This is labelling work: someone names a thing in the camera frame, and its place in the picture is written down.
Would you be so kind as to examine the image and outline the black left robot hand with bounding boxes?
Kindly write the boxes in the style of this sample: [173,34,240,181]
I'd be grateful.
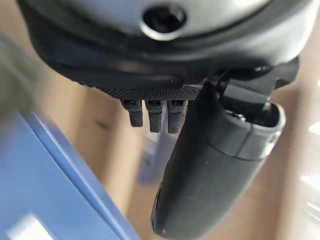
[16,0,320,237]

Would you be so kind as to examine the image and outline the blue metal office cabinet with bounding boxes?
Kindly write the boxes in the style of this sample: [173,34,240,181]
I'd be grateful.
[0,111,142,240]

